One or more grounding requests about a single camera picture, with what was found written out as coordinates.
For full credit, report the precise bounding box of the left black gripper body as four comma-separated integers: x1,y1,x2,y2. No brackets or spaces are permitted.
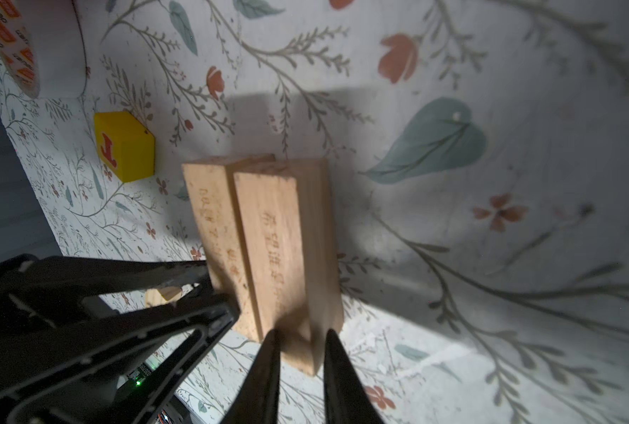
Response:
0,296,199,424

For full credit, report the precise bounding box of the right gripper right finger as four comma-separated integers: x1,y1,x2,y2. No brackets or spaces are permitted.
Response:
323,329,383,424

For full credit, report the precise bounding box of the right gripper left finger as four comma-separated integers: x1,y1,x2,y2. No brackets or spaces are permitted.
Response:
222,329,281,424

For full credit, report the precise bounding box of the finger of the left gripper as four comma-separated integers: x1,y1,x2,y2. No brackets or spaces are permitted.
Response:
0,254,239,423

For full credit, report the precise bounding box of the wood block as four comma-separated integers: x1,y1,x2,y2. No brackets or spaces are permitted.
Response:
145,286,183,307
234,158,344,376
182,155,275,342

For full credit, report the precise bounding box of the yellow letter cube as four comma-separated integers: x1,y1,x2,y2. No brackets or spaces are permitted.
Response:
93,111,155,183

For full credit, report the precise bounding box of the clear tape roll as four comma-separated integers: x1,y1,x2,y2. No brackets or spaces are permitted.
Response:
0,0,86,99

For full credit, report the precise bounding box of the floral table mat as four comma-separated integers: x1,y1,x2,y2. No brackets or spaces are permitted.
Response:
0,1,629,423

